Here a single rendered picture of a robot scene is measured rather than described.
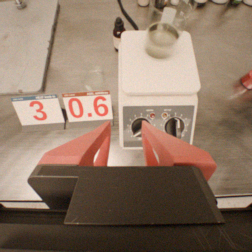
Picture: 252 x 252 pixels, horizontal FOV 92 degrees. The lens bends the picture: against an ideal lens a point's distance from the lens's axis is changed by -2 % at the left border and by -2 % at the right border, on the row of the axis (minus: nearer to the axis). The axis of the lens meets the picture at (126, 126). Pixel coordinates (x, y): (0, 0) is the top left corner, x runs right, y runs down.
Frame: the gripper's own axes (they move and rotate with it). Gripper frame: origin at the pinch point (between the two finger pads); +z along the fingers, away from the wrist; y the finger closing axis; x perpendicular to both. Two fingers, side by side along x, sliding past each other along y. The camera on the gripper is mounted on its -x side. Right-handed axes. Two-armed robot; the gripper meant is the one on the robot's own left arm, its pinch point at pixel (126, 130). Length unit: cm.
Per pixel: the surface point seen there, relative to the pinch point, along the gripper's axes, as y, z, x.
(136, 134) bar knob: -1.6, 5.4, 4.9
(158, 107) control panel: -5.2, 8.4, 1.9
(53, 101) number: 14.0, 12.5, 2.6
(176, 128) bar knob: -7.8, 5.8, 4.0
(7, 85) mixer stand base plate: 26.8, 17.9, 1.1
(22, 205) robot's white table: 19.1, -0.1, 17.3
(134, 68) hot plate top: -1.2, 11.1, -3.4
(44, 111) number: 16.2, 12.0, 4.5
